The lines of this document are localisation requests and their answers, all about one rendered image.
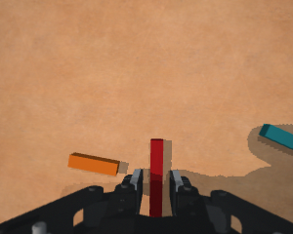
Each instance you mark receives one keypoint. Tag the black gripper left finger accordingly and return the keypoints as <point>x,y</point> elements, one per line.
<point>114,212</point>

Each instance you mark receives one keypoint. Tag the orange rod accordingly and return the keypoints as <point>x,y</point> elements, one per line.
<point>93,164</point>

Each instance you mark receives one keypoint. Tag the dark red rod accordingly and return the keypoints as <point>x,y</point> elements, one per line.
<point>156,177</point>

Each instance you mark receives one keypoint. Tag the turquoise rod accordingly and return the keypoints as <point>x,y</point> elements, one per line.
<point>277,135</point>

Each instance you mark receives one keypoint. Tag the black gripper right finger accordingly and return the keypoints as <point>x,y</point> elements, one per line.
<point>189,206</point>

